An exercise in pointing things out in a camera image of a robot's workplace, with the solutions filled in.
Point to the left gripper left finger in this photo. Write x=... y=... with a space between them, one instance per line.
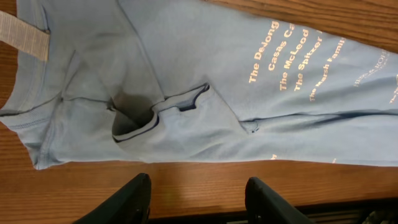
x=129 y=205

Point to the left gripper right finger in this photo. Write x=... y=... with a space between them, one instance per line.
x=264 y=205

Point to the light blue printed t-shirt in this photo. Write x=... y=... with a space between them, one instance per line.
x=189 y=81

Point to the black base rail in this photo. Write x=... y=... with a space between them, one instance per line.
x=379 y=211

